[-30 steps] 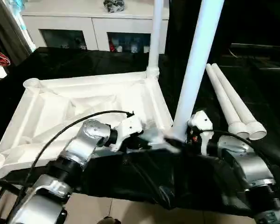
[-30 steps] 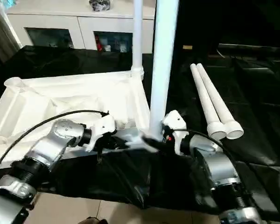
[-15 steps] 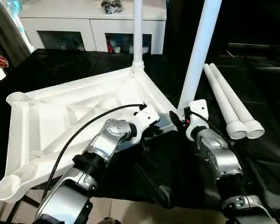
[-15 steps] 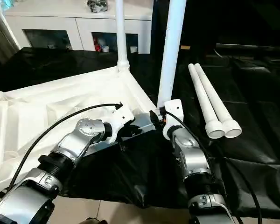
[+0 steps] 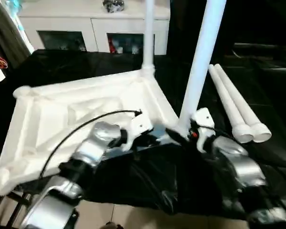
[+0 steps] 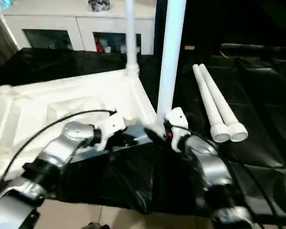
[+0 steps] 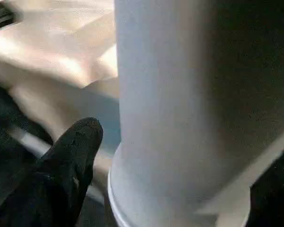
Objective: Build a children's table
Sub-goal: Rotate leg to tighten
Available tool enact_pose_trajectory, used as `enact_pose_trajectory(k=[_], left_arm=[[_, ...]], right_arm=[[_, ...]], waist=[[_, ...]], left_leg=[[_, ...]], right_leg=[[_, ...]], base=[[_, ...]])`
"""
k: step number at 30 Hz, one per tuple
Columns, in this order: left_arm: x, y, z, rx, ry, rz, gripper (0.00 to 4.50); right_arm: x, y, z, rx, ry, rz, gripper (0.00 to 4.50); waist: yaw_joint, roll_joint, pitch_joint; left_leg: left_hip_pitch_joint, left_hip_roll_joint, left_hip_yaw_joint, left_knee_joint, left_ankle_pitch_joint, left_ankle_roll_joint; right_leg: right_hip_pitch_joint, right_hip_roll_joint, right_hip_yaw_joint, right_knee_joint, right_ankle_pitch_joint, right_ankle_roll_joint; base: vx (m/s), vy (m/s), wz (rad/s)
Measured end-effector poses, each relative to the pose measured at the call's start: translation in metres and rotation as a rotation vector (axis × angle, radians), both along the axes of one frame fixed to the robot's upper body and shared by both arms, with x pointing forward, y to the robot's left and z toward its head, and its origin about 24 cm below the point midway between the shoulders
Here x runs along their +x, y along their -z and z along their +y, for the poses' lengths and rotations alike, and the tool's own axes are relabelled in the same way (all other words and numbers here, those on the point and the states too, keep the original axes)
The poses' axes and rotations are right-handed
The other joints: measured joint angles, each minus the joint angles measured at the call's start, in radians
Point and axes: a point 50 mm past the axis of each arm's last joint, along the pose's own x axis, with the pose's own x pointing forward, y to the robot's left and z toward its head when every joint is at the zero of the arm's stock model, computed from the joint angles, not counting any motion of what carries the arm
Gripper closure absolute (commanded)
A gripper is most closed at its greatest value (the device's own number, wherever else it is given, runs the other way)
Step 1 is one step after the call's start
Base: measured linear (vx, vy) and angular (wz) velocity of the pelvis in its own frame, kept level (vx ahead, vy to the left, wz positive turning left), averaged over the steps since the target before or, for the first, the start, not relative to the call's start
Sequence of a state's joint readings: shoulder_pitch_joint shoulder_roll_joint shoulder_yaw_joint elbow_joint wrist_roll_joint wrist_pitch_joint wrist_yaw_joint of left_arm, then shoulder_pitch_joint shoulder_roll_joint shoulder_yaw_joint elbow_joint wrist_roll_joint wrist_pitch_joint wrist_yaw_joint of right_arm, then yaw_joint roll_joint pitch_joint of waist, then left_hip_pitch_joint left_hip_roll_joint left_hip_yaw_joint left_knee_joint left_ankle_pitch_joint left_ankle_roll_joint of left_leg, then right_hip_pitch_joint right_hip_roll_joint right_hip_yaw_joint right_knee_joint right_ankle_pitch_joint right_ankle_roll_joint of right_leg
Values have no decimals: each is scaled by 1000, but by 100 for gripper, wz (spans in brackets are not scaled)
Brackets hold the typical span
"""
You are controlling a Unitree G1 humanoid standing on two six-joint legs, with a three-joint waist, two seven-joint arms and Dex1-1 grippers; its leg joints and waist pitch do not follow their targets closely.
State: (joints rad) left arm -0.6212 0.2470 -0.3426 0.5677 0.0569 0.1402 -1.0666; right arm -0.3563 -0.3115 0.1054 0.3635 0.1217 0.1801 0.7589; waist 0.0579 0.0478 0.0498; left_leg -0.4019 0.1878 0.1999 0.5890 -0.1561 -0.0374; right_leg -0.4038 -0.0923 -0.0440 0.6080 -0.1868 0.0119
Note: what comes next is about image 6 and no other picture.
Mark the white plastic table top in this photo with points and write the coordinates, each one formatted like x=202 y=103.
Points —
x=50 y=95

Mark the dark rounded object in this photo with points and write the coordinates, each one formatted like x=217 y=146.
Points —
x=97 y=225

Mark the dark grey curtain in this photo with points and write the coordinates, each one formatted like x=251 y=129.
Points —
x=0 y=38

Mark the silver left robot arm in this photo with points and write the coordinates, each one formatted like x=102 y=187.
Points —
x=59 y=148

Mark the white cabinet with glass doors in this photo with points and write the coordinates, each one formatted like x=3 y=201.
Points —
x=81 y=21

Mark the black mat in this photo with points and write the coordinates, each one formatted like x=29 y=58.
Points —
x=264 y=107

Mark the white plastic table leg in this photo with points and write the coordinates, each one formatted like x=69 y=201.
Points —
x=171 y=59
x=205 y=100
x=219 y=100
x=131 y=35

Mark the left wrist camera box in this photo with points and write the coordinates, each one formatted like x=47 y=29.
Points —
x=113 y=130

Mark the dark long metal bar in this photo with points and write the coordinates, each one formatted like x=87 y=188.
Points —
x=257 y=46

